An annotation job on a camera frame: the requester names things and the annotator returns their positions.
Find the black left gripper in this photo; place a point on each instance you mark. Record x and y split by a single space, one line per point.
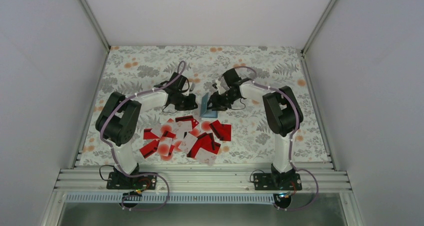
191 105

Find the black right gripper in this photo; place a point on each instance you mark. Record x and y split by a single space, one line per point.
217 103

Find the blue leather card holder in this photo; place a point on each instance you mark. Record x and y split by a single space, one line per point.
204 112

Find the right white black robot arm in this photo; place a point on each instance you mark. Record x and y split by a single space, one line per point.
282 111

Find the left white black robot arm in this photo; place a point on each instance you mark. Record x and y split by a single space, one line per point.
118 120

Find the red card striped right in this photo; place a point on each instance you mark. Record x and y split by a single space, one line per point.
217 128

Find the red card far right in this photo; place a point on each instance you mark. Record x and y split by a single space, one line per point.
226 133

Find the white card centre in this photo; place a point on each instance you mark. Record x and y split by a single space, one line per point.
188 143

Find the white red-dot card lower left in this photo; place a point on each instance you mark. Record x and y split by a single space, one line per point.
165 150

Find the red card lower centre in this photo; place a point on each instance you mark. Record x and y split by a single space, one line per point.
205 141

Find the white card bottom middle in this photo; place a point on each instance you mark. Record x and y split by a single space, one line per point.
205 157

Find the red card lower left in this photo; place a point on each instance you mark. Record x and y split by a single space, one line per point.
149 149

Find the floral patterned table mat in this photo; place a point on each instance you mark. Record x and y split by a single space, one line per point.
132 69

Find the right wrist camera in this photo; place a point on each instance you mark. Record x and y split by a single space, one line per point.
221 86

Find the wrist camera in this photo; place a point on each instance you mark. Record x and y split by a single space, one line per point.
190 89
221 86

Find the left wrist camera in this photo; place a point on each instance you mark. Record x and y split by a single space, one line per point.
190 89

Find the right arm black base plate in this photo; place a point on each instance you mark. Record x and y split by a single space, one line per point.
272 182

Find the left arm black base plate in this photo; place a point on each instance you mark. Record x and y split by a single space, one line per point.
118 181

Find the aluminium rail base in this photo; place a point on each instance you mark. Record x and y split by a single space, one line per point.
229 178

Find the blue slotted cable duct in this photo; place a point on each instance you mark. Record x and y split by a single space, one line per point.
173 198

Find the aluminium corner post left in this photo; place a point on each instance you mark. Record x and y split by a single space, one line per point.
95 24

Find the aluminium corner post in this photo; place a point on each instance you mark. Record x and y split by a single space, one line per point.
328 9
95 24

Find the aluminium corner post right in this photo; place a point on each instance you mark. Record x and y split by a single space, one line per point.
328 9

